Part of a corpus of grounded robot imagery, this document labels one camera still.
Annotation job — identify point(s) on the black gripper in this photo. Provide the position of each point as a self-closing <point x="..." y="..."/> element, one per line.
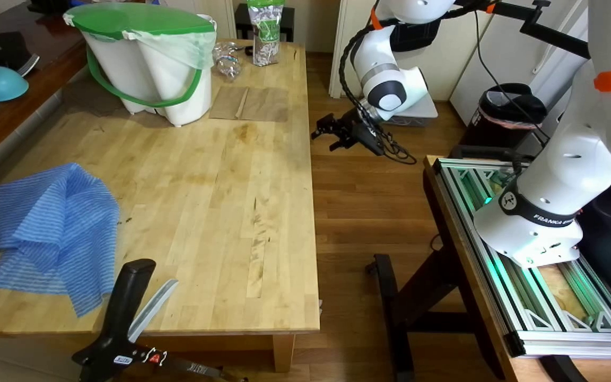
<point x="362" y="128"/>

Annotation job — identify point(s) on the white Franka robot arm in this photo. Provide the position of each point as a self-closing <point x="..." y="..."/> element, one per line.
<point x="574" y="163"/>

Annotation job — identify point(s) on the brown wood veneer sheet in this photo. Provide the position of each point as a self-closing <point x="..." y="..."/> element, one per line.
<point x="226" y="104"/>
<point x="267" y="104"/>

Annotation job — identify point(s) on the clear plastic bag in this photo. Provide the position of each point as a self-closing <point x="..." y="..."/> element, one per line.
<point x="265" y="35"/>

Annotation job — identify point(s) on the black round bin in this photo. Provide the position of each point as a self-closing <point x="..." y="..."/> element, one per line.
<point x="510" y="106"/>

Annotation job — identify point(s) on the translucent bucket liner bag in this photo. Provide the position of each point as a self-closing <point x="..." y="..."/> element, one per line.
<point x="170" y="49"/>

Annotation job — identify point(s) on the robot stand with black legs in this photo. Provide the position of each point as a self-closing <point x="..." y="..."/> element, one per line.
<point x="397" y="311"/>

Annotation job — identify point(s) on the wooden table leg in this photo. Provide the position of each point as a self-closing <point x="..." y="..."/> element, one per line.
<point x="283" y="354"/>

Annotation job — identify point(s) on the green bucket lid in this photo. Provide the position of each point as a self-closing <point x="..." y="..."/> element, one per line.
<point x="143" y="21"/>

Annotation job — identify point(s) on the blue cleaning cloth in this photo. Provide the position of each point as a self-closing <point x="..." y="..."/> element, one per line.
<point x="51" y="234"/>

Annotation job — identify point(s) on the dark wood sideboard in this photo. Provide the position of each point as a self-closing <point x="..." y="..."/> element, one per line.
<point x="9" y="128"/>

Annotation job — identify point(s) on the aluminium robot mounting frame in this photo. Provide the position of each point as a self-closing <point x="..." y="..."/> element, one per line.
<point x="531" y="297"/>

